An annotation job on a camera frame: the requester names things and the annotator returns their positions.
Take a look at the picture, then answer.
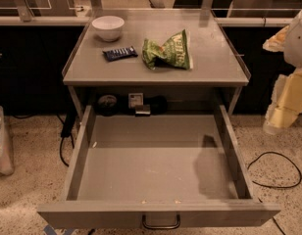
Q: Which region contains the black floor cable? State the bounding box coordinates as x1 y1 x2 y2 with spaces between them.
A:
56 114 76 168
247 151 302 190

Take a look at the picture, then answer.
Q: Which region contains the grey drawer cabinet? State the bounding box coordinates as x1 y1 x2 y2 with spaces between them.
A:
64 9 250 114

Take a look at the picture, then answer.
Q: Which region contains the dark blue snack bar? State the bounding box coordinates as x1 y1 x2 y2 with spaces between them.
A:
103 46 138 62

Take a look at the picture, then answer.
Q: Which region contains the black floor cable left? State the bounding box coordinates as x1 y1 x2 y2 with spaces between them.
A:
56 114 76 168

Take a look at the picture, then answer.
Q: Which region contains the black floor cable right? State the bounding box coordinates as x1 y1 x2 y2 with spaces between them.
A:
247 151 302 190

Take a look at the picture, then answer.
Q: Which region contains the blue tape cross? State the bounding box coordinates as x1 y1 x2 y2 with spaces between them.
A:
43 225 74 235

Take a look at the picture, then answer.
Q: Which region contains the white ceramic bowl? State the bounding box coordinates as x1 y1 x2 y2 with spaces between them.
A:
91 16 125 42

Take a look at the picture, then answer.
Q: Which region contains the grey top drawer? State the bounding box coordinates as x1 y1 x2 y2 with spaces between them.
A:
38 105 280 228

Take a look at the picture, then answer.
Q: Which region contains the clear plastic bin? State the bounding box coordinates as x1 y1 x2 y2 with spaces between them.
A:
0 106 14 176

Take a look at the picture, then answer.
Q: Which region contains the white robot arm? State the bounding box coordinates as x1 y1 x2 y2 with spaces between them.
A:
263 10 302 135

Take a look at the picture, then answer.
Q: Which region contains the green chip bag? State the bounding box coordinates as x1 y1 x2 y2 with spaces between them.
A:
142 29 193 70

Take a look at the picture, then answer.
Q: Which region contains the black top drawer handle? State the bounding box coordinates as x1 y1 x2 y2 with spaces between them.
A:
141 214 181 230

